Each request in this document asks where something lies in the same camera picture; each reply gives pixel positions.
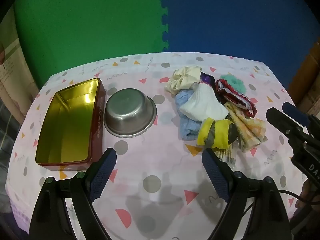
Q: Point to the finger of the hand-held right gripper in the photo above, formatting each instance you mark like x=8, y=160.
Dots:
x=282, y=123
x=296, y=112

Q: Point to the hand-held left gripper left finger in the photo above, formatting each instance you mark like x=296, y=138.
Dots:
x=102, y=175

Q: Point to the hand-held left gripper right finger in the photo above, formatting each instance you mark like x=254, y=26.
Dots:
x=216, y=177

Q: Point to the clear plastic packet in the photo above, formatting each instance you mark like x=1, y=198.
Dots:
x=226, y=156

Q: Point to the yellow patterned cloth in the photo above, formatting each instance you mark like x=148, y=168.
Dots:
x=250, y=130

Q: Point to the yellow grey sock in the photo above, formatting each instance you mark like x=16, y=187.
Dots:
x=220, y=132

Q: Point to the red patterned cloth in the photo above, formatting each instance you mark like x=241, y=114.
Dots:
x=232, y=95

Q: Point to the light blue fluffy sock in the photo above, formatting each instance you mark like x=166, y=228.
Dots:
x=187, y=127

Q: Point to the red tin box gold inside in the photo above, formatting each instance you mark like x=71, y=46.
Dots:
x=70, y=125

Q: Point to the teal fluffy scrunchie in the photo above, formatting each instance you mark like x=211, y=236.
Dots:
x=235, y=82

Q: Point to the stainless steel bowl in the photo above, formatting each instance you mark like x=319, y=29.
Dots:
x=127, y=112

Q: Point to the white sock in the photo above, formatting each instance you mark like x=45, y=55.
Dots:
x=205, y=105

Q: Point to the purple black snack packet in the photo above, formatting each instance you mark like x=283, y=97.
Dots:
x=207, y=78

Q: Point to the cream fabric scrunchie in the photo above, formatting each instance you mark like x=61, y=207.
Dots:
x=182, y=78

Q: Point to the brown foam mat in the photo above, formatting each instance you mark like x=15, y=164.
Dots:
x=308, y=80

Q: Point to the pink printed tablecloth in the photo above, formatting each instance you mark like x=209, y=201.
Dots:
x=155, y=155

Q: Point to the dark plaid cloth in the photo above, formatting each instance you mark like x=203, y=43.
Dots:
x=8, y=135

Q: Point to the blue foam mat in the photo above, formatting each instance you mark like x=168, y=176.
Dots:
x=237, y=17

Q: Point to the green foam mat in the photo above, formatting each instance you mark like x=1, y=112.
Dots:
x=87, y=25

